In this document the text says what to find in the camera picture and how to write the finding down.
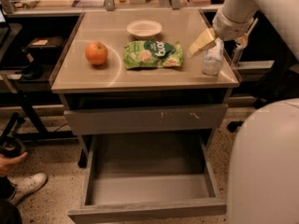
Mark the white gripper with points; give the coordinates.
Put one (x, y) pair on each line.
(230, 27)

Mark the clear plastic water bottle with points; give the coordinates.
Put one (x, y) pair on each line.
(213, 59)

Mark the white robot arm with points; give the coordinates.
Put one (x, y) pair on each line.
(263, 182)

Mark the closed top drawer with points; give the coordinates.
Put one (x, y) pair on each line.
(145, 119)

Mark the grey drawer cabinet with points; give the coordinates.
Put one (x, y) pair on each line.
(82, 85)

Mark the open middle drawer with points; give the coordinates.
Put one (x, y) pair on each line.
(143, 176)

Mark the person's hand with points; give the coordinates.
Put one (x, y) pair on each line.
(7, 164)

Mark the white bowl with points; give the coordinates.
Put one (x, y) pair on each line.
(144, 29)

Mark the green snack bag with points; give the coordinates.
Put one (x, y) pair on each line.
(152, 54)

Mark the orange apple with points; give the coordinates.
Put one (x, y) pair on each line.
(96, 53)

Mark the black box with label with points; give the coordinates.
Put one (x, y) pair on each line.
(46, 46)

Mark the black desk stand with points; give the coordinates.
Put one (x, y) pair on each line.
(12, 146)

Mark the white sneaker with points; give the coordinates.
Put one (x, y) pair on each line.
(26, 187)

